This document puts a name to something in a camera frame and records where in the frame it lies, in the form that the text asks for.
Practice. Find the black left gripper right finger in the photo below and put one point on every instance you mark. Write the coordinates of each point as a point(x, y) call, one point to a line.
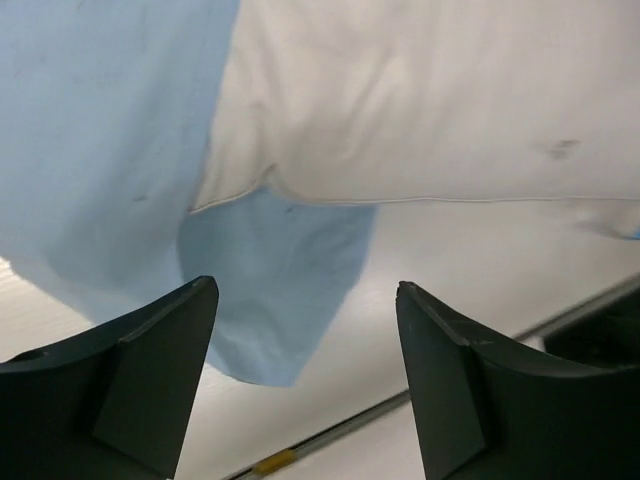
point(487, 406)

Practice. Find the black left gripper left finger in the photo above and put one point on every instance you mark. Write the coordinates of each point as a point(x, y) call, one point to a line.
point(114, 401)

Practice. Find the light blue green pillowcase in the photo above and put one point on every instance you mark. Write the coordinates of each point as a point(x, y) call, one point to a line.
point(105, 114)

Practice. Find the white pillow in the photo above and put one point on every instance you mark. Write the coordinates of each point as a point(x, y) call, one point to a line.
point(356, 102)

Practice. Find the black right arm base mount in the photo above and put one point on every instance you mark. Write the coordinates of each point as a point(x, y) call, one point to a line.
point(607, 338)

